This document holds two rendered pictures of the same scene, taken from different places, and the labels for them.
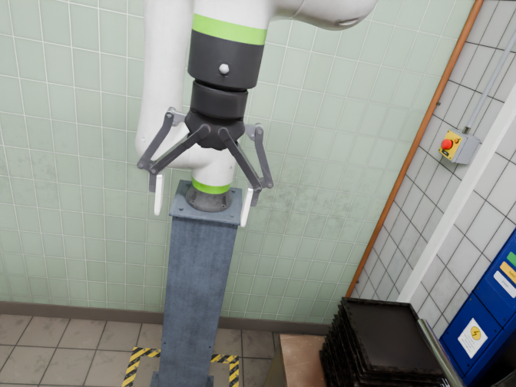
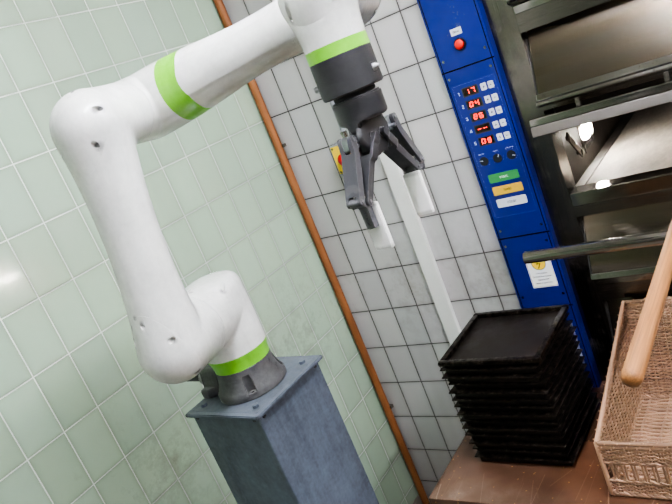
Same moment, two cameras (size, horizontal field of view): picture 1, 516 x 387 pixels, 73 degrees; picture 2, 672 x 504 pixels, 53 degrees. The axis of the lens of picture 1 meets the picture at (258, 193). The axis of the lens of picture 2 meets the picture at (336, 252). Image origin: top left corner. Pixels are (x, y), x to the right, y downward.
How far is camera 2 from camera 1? 0.83 m
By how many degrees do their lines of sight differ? 40
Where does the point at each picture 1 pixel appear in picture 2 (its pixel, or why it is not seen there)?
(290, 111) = not seen: hidden behind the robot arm
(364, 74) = (202, 165)
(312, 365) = (489, 472)
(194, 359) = not seen: outside the picture
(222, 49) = (366, 52)
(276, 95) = not seen: hidden behind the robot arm
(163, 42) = (136, 192)
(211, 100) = (376, 98)
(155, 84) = (150, 252)
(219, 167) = (250, 315)
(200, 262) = (321, 457)
